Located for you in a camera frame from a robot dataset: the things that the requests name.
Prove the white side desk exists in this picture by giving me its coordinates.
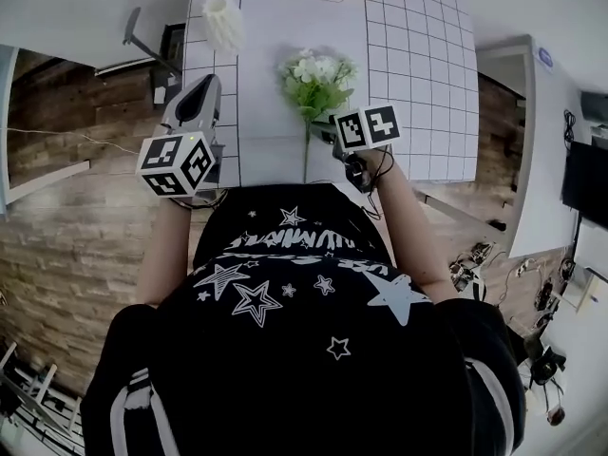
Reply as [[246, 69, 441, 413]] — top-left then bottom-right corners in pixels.
[[476, 34, 583, 259]]

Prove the black box device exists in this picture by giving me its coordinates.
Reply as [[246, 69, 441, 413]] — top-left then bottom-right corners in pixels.
[[579, 90, 608, 123]]

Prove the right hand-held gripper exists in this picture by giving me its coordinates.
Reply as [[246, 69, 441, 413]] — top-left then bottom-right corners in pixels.
[[311, 104, 402, 194]]

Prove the white ribbed vase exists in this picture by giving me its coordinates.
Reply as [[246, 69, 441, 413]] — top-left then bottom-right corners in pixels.
[[202, 0, 247, 56]]

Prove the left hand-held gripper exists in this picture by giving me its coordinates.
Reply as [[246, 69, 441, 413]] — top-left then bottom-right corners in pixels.
[[136, 74, 227, 200]]

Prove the white wire rack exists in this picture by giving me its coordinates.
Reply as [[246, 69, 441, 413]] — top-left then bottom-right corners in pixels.
[[0, 342, 85, 446]]

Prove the left hand-held gripper black cord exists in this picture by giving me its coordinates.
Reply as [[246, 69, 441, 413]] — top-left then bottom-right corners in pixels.
[[178, 188, 229, 211]]

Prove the hand-held gripper black cord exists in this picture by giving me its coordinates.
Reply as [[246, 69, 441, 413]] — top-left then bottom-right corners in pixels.
[[178, 188, 229, 211], [363, 142, 398, 220]]

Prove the black monitor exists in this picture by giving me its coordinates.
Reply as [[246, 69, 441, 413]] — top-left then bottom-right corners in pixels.
[[560, 140, 608, 230]]

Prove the person's left forearm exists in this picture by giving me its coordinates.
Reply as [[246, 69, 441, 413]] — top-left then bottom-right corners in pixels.
[[136, 197, 205, 308]]

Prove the person's right forearm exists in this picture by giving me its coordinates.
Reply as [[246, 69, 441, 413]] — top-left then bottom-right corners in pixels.
[[374, 152, 452, 303]]

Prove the pile of cables and electronics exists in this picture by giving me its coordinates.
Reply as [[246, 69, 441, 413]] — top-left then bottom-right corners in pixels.
[[448, 242, 495, 298]]

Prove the thin white floor cable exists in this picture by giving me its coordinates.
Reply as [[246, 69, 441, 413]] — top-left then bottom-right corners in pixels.
[[0, 128, 143, 159]]

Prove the coiled black cable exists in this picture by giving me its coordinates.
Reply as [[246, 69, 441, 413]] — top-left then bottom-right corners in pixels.
[[563, 109, 576, 154]]

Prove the person's black star-print clothing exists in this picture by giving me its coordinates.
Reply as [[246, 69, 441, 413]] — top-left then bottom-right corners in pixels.
[[79, 182, 527, 456]]

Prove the white grid cloth table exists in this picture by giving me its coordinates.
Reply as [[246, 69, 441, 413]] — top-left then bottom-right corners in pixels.
[[181, 0, 480, 194]]

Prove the white green flowers bunch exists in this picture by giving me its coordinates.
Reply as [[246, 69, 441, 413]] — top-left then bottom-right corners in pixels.
[[277, 47, 358, 184]]

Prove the grey black floor stand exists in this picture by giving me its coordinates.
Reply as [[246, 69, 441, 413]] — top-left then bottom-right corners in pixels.
[[94, 7, 184, 78]]

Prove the right hand-held gripper black cord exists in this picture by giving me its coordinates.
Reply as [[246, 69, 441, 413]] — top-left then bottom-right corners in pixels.
[[363, 142, 398, 220]]

